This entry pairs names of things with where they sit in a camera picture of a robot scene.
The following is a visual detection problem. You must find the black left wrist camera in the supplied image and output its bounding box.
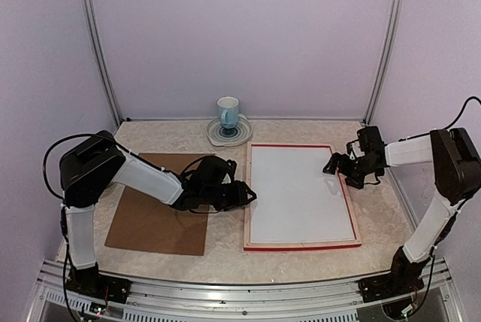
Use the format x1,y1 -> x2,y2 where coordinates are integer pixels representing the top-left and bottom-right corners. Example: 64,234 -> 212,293
186,155 -> 237,187

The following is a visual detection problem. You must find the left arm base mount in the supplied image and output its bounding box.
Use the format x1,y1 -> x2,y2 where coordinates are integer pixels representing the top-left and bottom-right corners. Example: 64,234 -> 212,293
66,274 -> 132,304

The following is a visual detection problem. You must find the aluminium corner post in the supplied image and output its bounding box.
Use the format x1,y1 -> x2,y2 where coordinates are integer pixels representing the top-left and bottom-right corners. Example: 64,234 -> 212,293
363,0 -> 403,125
82,0 -> 123,127

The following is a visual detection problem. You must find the brown cardboard backing board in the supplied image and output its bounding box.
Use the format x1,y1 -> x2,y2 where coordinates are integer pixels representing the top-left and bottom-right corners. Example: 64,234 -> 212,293
104,152 -> 217,257

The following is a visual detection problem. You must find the light blue ceramic mug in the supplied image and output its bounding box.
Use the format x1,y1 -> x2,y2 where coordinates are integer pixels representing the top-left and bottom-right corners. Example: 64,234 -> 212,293
217,96 -> 240,129

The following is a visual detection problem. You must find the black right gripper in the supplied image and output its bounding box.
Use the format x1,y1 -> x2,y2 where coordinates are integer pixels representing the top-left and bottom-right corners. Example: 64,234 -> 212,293
322,152 -> 380,189

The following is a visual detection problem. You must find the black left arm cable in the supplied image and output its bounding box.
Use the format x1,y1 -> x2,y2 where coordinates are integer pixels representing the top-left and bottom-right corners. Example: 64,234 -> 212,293
41,132 -> 113,319

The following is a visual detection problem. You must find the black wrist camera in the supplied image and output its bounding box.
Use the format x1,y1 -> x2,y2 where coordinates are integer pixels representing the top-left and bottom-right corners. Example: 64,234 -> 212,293
186,155 -> 237,187
346,126 -> 385,159

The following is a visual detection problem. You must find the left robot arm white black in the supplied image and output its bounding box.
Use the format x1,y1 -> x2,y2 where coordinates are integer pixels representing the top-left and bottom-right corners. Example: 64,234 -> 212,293
59,130 -> 257,296

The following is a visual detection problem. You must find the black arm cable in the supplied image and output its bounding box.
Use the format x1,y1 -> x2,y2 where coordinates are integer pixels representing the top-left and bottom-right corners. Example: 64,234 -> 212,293
41,132 -> 113,319
398,96 -> 481,142

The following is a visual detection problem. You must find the left aluminium corner post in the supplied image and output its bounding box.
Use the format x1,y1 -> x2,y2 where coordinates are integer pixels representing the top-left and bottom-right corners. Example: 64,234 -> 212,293
82,0 -> 123,127

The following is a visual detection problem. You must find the right aluminium corner post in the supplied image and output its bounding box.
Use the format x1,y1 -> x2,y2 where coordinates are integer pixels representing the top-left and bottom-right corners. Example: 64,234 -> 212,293
363,0 -> 403,125

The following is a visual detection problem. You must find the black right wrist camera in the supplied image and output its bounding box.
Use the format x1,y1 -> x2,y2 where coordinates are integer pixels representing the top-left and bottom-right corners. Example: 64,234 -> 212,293
346,126 -> 385,159

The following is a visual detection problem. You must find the red wooden picture frame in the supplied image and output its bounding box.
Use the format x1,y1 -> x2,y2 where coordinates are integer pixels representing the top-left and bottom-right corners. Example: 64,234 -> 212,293
243,141 -> 364,252

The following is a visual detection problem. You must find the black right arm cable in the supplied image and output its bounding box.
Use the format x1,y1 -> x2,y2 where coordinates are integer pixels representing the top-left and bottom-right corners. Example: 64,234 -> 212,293
398,96 -> 481,142

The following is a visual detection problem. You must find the aluminium front rail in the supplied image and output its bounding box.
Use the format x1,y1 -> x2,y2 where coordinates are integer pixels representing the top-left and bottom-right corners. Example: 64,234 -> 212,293
26,257 -> 461,322

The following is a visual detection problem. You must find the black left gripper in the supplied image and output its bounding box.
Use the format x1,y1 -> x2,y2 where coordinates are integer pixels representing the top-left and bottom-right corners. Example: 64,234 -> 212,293
202,181 -> 257,212

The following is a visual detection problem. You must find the striped ceramic plate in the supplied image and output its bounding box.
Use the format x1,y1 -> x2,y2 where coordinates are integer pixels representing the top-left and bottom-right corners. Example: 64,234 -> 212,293
206,114 -> 253,147

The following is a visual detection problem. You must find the cat photo print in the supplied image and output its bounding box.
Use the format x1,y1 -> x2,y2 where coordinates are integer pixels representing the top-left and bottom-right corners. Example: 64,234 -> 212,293
248,145 -> 356,244

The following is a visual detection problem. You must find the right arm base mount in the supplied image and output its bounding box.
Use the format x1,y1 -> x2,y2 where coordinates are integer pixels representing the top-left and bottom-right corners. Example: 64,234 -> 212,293
358,260 -> 428,303

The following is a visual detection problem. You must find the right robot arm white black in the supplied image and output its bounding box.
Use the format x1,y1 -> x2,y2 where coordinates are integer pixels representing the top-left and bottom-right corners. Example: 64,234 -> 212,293
322,126 -> 480,301

